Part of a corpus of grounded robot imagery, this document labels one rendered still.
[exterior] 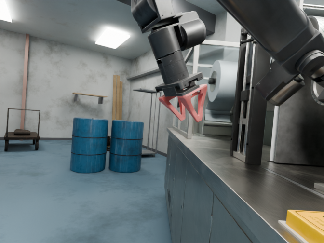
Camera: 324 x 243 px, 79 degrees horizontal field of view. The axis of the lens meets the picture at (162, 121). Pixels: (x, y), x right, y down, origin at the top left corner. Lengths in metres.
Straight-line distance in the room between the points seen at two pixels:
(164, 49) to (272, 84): 0.22
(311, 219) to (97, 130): 3.29
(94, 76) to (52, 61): 1.31
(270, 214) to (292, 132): 0.54
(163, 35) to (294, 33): 0.22
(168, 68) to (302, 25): 0.22
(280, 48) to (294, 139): 0.61
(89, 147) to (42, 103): 3.92
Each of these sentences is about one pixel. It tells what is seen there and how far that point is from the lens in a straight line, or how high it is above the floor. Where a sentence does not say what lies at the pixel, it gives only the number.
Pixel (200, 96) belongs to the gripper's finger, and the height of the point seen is 1.09.
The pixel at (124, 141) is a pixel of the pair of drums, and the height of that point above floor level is 0.55.
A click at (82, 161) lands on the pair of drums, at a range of 3.55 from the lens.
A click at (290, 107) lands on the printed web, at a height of 1.12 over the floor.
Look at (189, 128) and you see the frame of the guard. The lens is 1.38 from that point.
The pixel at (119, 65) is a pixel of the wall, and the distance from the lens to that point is 7.72.
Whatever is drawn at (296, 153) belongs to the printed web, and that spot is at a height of 0.95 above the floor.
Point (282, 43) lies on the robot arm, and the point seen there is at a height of 1.15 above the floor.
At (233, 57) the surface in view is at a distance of 1.54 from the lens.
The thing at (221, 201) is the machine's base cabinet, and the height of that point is 0.82.
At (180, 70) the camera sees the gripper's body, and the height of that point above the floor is 1.14.
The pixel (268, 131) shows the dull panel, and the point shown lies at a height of 1.00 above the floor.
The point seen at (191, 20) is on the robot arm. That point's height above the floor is 1.25.
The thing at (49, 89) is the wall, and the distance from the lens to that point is 7.17.
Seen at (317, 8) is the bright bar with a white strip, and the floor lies 1.44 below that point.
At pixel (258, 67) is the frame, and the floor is 1.24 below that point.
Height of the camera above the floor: 1.04
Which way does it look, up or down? 2 degrees down
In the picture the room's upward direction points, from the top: 5 degrees clockwise
